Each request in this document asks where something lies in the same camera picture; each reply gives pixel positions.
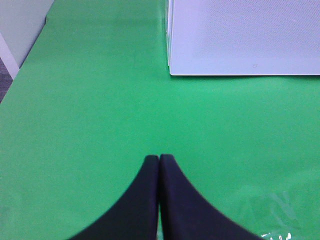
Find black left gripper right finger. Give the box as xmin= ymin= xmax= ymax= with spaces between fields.
xmin=159 ymin=154 xmax=260 ymax=240

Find green table mat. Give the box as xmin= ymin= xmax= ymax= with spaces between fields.
xmin=0 ymin=0 xmax=320 ymax=240

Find white panel at mat edge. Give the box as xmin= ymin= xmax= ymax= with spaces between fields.
xmin=0 ymin=0 xmax=53 ymax=79

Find white microwave door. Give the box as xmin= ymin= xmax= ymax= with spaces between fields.
xmin=165 ymin=0 xmax=320 ymax=76

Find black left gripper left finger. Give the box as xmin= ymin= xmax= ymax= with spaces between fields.
xmin=71 ymin=155 xmax=160 ymax=240

